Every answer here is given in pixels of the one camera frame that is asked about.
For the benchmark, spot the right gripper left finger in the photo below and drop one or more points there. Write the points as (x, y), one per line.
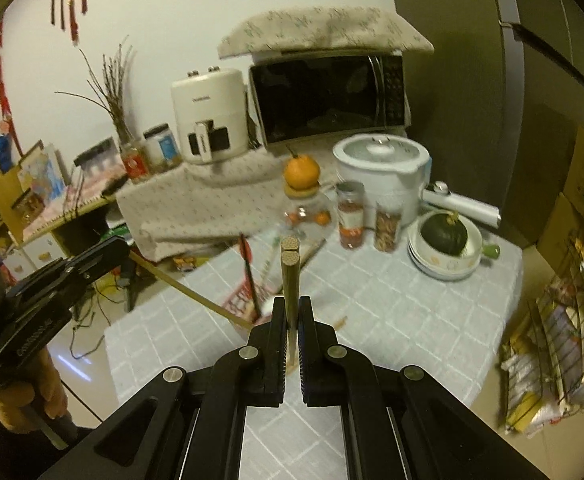
(187, 425)

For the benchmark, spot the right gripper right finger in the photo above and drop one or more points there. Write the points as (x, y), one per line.
(398, 424)

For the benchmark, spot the pink utensil holder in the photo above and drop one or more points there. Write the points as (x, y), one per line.
(240, 303)

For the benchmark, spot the red plastic spoon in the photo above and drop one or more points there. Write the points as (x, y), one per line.
(245, 249)

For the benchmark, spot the black chopstick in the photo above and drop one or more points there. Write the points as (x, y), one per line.
(252, 288)

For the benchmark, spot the person's hand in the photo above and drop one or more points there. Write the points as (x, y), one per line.
(44, 379)

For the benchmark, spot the grey checked tablecloth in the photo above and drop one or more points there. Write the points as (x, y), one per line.
(379, 304)

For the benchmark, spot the stacked white plates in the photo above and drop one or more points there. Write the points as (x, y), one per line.
(442, 266)

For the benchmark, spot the dark green pumpkin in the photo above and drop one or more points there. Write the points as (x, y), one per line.
(445, 232)

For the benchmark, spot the red label jar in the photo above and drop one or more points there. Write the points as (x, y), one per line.
(135, 161)

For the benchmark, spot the dried slices jar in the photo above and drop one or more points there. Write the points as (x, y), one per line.
(388, 217)

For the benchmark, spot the floral cloth on cabinet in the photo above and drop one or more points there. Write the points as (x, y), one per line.
(190, 206)

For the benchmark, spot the glass jar with oranges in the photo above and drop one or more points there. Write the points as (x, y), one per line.
(307, 215)

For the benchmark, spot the red goji berry jar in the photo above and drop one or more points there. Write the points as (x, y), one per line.
(351, 212)

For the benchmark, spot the blue label jar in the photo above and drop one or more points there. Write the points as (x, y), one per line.
(161, 147)

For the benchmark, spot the white electric cooking pot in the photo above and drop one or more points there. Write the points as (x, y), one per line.
(394, 171)

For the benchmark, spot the dried branches in vase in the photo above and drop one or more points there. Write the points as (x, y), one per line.
(108, 85)

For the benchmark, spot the large orange fruit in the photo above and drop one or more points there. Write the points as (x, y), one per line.
(301, 173)

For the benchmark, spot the white air fryer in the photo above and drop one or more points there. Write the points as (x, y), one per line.
(211, 115)

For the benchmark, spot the black microwave oven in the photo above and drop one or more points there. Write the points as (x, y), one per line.
(304, 95)

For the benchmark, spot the grey refrigerator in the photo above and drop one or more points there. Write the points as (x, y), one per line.
(499, 101)

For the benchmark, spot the floral cloth on microwave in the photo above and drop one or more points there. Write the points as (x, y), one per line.
(315, 28)

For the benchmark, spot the white bowl green handle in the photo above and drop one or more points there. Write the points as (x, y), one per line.
(489, 250)

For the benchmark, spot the black wire rack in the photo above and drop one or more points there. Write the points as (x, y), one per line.
(543, 360)

